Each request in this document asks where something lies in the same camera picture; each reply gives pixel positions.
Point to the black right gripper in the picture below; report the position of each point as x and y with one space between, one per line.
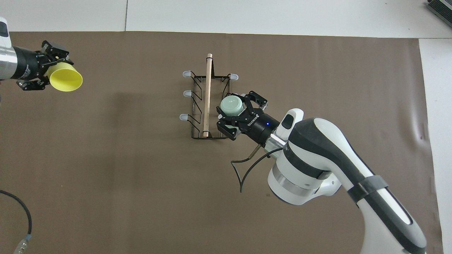
259 127

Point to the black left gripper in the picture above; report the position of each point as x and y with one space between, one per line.
28 65

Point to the pale green cup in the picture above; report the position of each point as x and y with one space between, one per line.
231 105

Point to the yellow cup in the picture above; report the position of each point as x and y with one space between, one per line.
65 78

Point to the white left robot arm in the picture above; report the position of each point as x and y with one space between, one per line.
5 60

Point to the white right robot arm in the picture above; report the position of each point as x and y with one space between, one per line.
317 151

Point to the brown table mat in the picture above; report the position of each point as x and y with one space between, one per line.
134 183

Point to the grey ribbed device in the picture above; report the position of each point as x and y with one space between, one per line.
441 10

